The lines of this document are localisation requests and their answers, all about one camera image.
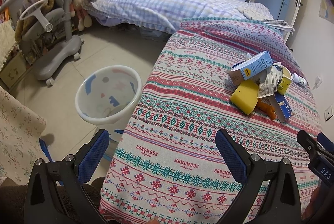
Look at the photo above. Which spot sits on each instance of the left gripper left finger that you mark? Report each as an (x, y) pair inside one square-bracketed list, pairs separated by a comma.
[(43, 203)]

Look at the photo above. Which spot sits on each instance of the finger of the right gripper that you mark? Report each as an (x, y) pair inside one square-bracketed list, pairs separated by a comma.
[(325, 142)]

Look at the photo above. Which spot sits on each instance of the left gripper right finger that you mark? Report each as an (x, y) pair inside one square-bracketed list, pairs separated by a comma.
[(281, 203)]

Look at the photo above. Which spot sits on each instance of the dark blue biscuit box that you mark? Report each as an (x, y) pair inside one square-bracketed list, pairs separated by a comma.
[(282, 108)]

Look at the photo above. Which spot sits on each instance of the orange peel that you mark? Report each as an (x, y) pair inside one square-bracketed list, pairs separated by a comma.
[(269, 110)]

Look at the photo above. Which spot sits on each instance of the paper wrapper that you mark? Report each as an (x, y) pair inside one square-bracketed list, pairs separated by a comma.
[(276, 78)]

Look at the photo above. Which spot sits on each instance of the yellow snack box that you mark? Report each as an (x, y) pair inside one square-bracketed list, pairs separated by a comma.
[(245, 97)]

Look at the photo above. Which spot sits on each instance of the white patterned trash bin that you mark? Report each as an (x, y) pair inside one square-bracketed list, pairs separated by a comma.
[(107, 99)]

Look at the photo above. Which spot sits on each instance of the right hand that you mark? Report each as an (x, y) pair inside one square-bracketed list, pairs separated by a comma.
[(320, 208)]

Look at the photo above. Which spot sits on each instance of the floral cloth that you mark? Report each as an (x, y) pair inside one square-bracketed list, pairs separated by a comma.
[(20, 130)]

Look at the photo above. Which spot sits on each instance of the patterned knit blanket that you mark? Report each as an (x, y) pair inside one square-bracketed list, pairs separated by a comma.
[(167, 165)]

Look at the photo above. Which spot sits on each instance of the grey office chair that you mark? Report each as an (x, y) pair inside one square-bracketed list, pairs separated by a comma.
[(45, 66)]

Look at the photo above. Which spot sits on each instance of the wall socket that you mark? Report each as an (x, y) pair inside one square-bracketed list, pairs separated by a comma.
[(328, 113)]

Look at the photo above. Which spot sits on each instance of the white wall charger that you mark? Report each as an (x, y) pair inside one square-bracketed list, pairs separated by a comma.
[(317, 82)]

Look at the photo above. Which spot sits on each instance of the wall map poster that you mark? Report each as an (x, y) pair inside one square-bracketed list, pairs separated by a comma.
[(326, 10)]

